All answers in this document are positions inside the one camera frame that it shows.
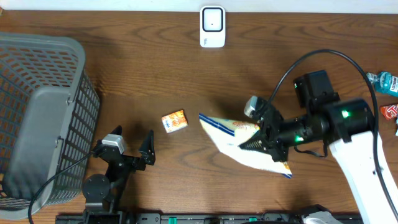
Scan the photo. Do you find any yellow snack bag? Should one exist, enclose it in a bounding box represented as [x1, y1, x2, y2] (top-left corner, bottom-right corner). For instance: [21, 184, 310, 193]
[199, 113, 292, 179]

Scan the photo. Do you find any small orange snack packet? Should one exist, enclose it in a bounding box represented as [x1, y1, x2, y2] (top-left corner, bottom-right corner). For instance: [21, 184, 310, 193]
[161, 110, 188, 133]

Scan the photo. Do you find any red chocolate bar wrapper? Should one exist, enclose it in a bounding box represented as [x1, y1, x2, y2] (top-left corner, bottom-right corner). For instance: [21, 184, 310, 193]
[380, 104, 398, 119]

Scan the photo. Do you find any blue mouthwash bottle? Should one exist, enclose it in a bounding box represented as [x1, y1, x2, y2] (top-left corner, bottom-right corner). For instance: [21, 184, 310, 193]
[366, 72, 397, 97]

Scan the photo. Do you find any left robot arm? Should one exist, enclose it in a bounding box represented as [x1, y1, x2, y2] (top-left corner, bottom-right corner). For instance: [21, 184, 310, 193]
[82, 126, 155, 224]

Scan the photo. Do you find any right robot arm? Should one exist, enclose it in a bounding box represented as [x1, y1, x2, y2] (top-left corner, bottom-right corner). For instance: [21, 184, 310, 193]
[240, 70, 397, 223]

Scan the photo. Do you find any white barcode scanner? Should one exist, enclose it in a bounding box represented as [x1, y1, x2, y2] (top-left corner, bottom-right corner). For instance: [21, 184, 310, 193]
[200, 6, 226, 48]

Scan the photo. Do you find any grey plastic shopping basket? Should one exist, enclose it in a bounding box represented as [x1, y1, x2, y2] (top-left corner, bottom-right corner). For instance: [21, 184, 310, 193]
[1, 32, 100, 220]

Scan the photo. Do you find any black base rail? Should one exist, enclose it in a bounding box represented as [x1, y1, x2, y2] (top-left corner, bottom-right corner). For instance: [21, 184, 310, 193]
[55, 212, 363, 224]

